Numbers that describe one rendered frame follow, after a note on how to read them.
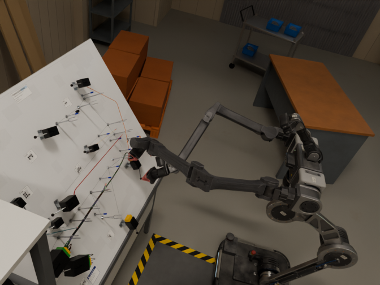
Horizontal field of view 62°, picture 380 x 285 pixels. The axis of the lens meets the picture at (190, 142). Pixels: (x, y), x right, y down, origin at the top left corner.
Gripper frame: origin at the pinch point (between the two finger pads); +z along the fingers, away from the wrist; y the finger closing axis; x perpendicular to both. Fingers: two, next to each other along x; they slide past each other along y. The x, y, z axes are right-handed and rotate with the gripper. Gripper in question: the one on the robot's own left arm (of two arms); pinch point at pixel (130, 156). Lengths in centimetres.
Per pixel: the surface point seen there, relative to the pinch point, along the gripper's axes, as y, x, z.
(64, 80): 7, -55, -17
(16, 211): 95, -22, -59
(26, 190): 60, -28, -4
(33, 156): 47, -36, -8
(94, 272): 59, 25, 20
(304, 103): -204, 112, -33
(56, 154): 36.8, -30.0, -5.2
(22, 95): 34, -59, -18
